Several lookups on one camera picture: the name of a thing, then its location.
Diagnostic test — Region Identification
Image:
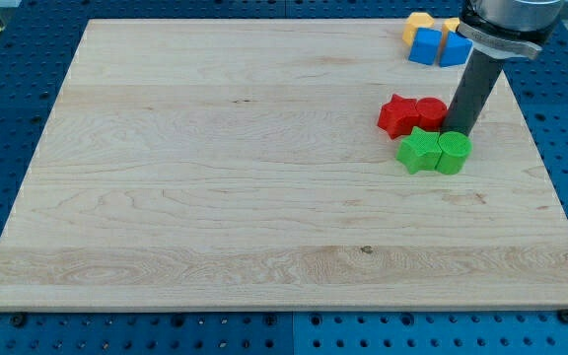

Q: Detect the black bolt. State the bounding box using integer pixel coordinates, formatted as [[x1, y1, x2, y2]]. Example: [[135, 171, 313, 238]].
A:
[[9, 313, 27, 328], [556, 309, 568, 324]]

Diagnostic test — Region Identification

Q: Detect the red star block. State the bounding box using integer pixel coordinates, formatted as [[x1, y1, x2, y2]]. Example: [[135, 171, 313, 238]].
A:
[[377, 94, 420, 139]]

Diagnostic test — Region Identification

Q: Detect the black bolt right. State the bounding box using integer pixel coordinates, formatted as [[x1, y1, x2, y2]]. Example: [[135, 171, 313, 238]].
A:
[[556, 309, 568, 324]]

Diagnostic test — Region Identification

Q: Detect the red cylinder block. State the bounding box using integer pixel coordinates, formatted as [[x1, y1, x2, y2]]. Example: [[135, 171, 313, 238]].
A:
[[416, 98, 448, 131]]

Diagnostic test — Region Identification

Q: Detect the green star block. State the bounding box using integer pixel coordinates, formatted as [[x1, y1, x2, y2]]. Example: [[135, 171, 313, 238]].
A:
[[396, 126, 442, 175]]

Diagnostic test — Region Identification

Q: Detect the yellow hexagon block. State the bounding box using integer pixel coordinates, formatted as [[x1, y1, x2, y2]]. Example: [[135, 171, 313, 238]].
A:
[[402, 12, 435, 46]]

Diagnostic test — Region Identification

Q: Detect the light wooden board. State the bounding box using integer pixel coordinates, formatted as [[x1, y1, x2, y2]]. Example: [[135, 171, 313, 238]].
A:
[[0, 19, 568, 313]]

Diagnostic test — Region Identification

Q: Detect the green cylinder block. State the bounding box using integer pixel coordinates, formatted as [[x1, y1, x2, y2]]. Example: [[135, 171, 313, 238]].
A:
[[436, 131, 472, 175]]

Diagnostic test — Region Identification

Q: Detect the blue wedge block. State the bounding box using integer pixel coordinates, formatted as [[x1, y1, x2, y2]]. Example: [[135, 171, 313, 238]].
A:
[[439, 32, 472, 67]]

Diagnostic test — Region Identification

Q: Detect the yellow wedge block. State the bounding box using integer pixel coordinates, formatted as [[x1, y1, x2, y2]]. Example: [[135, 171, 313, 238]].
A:
[[441, 17, 460, 38]]

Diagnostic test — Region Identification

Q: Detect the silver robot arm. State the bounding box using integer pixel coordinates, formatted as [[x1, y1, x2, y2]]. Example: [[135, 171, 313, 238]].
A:
[[441, 0, 564, 136]]

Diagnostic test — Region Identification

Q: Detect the blue cube block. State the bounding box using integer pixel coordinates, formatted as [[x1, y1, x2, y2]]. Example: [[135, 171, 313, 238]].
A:
[[408, 28, 442, 65]]

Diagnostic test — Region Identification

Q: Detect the black bolt left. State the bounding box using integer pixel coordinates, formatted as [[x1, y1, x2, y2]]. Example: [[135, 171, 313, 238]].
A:
[[9, 313, 27, 328]]

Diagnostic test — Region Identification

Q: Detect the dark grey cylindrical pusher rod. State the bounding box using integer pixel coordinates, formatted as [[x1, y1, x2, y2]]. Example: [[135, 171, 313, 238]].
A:
[[441, 49, 504, 136]]

